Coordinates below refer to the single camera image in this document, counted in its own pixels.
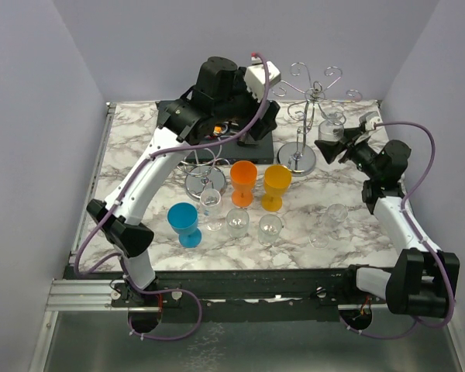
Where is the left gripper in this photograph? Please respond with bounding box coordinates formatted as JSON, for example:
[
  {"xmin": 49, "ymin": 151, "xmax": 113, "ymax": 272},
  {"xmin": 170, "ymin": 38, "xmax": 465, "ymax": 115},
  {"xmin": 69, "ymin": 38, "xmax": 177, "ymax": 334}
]
[{"xmin": 213, "ymin": 68, "xmax": 279, "ymax": 140}]

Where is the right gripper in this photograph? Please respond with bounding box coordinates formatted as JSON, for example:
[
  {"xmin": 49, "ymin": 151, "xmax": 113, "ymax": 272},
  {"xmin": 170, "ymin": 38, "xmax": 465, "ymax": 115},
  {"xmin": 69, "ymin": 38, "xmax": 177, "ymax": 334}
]
[{"xmin": 318, "ymin": 127, "xmax": 382, "ymax": 181}]

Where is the ribbed clear wine glass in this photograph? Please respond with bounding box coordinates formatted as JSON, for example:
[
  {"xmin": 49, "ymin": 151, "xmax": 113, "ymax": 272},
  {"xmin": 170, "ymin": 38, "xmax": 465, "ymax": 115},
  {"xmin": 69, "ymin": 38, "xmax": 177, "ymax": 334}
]
[{"xmin": 318, "ymin": 112, "xmax": 346, "ymax": 142}]

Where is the yellow plastic goblet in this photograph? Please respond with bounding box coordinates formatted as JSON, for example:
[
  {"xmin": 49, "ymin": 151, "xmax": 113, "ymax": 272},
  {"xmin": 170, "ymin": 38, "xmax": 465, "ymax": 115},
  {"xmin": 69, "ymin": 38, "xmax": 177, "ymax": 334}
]
[{"xmin": 260, "ymin": 165, "xmax": 292, "ymax": 212}]

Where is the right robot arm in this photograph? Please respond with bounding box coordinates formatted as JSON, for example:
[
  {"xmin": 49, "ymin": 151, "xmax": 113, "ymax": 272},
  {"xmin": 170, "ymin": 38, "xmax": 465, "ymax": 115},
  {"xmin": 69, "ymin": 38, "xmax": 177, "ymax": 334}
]
[{"xmin": 315, "ymin": 125, "xmax": 460, "ymax": 326}]

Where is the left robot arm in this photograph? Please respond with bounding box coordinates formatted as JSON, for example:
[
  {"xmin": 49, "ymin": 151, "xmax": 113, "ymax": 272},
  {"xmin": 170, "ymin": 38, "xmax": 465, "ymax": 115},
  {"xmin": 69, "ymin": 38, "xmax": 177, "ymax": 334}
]
[{"xmin": 87, "ymin": 53, "xmax": 281, "ymax": 306}]

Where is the tall chrome glass rack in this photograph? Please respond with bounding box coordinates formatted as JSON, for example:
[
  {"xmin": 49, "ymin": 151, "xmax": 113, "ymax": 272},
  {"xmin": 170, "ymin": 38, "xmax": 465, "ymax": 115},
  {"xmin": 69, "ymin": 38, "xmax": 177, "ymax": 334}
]
[{"xmin": 274, "ymin": 62, "xmax": 363, "ymax": 177}]

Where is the lying clear wine glass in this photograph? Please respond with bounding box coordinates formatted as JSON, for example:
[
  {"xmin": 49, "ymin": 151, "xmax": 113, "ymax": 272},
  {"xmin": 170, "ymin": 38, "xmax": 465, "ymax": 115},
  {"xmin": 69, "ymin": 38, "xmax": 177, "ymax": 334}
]
[{"xmin": 308, "ymin": 203, "xmax": 348, "ymax": 249}]

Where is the clear stemmed glass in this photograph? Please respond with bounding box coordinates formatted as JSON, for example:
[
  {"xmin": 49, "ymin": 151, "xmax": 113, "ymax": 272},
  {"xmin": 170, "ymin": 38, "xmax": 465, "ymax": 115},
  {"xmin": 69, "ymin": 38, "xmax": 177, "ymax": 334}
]
[{"xmin": 200, "ymin": 188, "xmax": 223, "ymax": 232}]

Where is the dark grey tray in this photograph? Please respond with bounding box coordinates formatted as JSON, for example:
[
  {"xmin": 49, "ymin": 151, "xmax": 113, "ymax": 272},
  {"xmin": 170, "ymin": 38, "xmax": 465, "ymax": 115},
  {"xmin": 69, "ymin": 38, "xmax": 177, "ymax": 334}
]
[{"xmin": 156, "ymin": 101, "xmax": 274, "ymax": 164}]

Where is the orange plastic goblet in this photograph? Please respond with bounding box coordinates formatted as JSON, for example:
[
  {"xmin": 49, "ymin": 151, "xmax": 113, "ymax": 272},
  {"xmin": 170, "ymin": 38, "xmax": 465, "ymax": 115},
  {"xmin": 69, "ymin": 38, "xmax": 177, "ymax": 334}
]
[{"xmin": 229, "ymin": 160, "xmax": 257, "ymax": 208}]

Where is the clear tumbler glass left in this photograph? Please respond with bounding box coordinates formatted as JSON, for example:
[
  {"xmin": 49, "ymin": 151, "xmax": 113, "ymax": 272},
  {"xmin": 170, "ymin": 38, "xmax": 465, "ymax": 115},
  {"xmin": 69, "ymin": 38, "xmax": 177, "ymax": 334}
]
[{"xmin": 226, "ymin": 208, "xmax": 250, "ymax": 239}]

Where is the blue plastic goblet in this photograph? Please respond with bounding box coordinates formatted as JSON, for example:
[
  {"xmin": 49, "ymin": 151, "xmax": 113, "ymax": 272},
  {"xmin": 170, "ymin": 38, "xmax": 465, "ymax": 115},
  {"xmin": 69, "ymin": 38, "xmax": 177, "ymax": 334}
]
[{"xmin": 167, "ymin": 202, "xmax": 202, "ymax": 248}]

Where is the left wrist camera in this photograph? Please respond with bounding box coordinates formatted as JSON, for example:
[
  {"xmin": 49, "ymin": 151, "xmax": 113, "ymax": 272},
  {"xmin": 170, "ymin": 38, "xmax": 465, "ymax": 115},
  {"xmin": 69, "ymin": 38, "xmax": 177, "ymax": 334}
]
[{"xmin": 244, "ymin": 61, "xmax": 281, "ymax": 102}]

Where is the small chrome ring rack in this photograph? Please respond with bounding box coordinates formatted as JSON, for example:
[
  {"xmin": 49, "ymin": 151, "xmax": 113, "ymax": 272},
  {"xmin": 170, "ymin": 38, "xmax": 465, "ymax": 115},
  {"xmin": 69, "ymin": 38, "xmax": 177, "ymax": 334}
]
[{"xmin": 177, "ymin": 153, "xmax": 229, "ymax": 202}]

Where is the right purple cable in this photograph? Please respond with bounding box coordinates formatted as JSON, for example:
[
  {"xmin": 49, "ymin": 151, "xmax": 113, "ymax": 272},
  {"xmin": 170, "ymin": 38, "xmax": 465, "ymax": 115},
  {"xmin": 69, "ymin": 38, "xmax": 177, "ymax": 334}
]
[{"xmin": 344, "ymin": 120, "xmax": 458, "ymax": 341}]

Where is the purple cable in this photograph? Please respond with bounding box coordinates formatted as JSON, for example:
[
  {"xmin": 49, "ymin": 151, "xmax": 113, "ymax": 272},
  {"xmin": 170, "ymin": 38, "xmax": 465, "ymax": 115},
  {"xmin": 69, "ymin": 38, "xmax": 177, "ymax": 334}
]
[
  {"xmin": 344, "ymin": 120, "xmax": 458, "ymax": 341},
  {"xmin": 73, "ymin": 51, "xmax": 272, "ymax": 342}
]

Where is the black mounting base rail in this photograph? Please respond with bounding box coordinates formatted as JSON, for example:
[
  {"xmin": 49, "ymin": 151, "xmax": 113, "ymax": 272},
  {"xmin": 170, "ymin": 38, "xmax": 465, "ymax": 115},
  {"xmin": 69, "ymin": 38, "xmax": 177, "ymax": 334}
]
[{"xmin": 47, "ymin": 269, "xmax": 384, "ymax": 327}]

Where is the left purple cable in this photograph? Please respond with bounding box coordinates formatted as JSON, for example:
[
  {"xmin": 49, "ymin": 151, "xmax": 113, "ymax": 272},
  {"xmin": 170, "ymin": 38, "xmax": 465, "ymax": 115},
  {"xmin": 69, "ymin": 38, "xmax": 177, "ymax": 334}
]
[{"xmin": 73, "ymin": 51, "xmax": 272, "ymax": 342}]

